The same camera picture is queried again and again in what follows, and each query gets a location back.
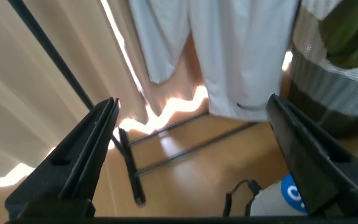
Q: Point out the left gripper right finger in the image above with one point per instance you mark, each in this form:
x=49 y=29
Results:
x=337 y=186

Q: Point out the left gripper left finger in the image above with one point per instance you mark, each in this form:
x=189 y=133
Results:
x=45 y=193

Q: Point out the green garment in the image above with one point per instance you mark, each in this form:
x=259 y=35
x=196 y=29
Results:
x=350 y=34

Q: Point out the pale grey shorts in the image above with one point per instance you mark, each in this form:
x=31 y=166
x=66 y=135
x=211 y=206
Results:
x=238 y=62

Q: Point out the white laundry basket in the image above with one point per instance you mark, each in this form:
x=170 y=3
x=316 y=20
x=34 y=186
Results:
x=337 y=90

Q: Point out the black clothes rack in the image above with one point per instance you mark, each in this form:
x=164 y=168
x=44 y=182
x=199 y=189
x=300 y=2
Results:
x=51 y=53

